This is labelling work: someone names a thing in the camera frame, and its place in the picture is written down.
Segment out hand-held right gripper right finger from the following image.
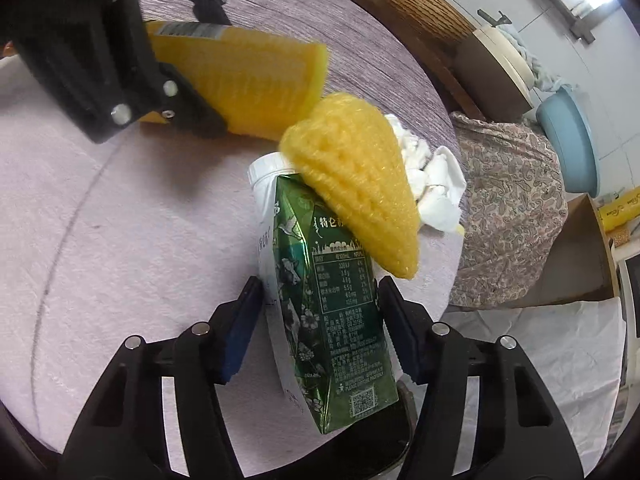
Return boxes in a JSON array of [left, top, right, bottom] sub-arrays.
[[376, 276, 586, 480]]

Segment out yellow crocheted corn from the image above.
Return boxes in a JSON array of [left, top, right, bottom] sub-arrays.
[[278, 92, 420, 280]]

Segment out brown and cream rice cooker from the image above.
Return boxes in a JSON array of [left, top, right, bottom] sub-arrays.
[[454, 26, 537, 117]]

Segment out dark wooden counter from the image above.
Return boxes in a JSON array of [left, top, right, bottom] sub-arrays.
[[306, 0, 535, 122]]

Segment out bamboo style faucet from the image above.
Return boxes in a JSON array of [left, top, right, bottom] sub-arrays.
[[476, 8, 514, 29]]

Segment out white plastic sheet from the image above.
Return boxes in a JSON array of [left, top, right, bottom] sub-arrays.
[[399, 294, 629, 480]]

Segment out white tissue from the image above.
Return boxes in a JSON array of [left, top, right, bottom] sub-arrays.
[[384, 113, 469, 234]]

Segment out dark purple striped tablecloth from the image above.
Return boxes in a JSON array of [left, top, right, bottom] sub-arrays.
[[134, 0, 457, 163]]

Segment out wicker basin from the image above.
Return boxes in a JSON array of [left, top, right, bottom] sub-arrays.
[[381, 0, 477, 49]]

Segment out light blue towel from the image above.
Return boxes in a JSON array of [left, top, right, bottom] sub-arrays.
[[499, 24, 567, 94]]

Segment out green milk carton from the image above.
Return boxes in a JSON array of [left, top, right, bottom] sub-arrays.
[[247, 152, 401, 435]]

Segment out light wooden cabinet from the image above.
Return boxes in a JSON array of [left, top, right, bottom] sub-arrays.
[[514, 194, 622, 309]]

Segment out light blue plastic basin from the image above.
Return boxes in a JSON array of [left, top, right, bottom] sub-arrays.
[[536, 84, 602, 198]]

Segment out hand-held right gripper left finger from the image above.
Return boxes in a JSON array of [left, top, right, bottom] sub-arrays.
[[57, 276, 264, 480]]

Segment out yellow wrap roll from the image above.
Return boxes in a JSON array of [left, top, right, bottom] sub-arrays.
[[596, 186, 640, 234]]

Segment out floral patterned cloth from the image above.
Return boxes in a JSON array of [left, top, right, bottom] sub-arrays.
[[446, 111, 572, 309]]

